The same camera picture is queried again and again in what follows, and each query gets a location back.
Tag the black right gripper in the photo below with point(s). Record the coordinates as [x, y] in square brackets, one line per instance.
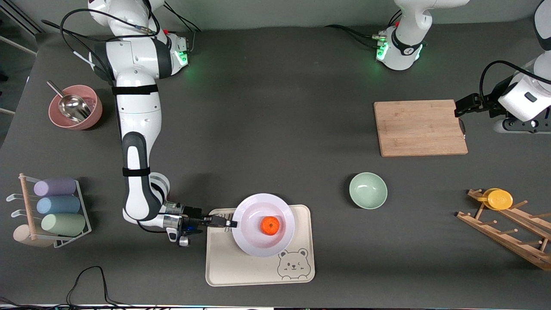
[192, 216]

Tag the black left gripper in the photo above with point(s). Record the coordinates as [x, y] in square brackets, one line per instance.
[481, 103]

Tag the white round plate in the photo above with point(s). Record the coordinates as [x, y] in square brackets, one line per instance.
[254, 241]

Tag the orange mandarin fruit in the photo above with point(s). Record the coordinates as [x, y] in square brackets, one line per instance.
[270, 226]

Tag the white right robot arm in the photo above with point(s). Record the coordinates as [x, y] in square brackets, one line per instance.
[137, 112]

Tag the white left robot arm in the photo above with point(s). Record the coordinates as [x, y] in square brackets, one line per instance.
[527, 97]

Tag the cream bear print tray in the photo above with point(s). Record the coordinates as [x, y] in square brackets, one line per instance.
[228, 267]

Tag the bamboo cutting board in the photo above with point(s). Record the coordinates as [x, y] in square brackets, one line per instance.
[419, 129]

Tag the light green bowl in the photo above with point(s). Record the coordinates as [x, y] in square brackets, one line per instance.
[368, 190]

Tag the wooden peg drying rack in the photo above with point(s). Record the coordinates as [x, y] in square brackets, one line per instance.
[508, 241]

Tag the pale green cup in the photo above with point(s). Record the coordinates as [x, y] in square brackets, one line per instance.
[63, 224]

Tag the blue cup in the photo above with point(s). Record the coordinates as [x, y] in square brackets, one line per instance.
[58, 205]

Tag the pink bowl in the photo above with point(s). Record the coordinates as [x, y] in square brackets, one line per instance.
[95, 113]

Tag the purple cup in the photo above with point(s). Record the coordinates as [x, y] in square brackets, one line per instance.
[55, 187]

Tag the metal scoop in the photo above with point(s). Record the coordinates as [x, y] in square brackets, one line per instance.
[75, 107]

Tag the beige cup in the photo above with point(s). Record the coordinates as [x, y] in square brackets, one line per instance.
[21, 236]

